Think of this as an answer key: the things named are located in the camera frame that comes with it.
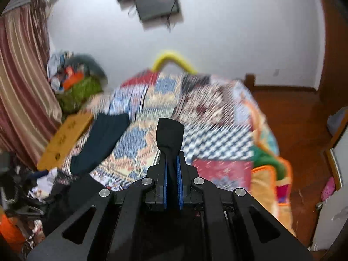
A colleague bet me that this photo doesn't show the wooden lap board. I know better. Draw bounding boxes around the wooden lap board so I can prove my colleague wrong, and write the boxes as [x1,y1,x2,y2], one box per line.
[37,112,94,171]

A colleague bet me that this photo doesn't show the white crumpled cloth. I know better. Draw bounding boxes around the white crumpled cloth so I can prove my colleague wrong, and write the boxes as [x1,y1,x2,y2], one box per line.
[29,168,58,201]

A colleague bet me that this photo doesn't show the grey neck pillow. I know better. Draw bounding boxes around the grey neck pillow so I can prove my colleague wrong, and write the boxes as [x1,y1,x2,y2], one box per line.
[69,54,107,79]

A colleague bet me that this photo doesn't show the folded dark teal garment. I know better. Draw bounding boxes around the folded dark teal garment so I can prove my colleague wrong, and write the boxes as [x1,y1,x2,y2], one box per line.
[70,113,130,176]

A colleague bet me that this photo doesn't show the patchwork patterned bedspread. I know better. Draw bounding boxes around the patchwork patterned bedspread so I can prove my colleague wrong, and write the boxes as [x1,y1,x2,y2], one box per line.
[29,69,281,196]

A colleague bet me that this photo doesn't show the wooden wardrobe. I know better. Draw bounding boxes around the wooden wardrobe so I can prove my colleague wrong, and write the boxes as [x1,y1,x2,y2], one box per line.
[318,0,347,112]

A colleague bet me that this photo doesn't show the small wall monitor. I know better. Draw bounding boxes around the small wall monitor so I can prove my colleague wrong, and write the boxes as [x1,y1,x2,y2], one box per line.
[135,0,180,22]

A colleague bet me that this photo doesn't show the striped pink beige curtain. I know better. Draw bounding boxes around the striped pink beige curtain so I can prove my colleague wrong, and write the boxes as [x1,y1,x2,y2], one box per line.
[1,0,62,169]

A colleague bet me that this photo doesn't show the yellow curved bed rail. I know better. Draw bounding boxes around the yellow curved bed rail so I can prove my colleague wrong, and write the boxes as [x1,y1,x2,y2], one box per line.
[152,51,197,75]

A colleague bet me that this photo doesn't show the orange box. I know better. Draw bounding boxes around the orange box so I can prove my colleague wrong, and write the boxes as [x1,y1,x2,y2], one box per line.
[62,71,84,91]

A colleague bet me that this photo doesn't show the black pants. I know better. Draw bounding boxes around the black pants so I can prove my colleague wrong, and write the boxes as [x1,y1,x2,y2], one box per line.
[42,118,184,235]

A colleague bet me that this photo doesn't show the wooden bed post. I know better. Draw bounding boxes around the wooden bed post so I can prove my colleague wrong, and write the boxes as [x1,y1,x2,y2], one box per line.
[244,74,255,90]

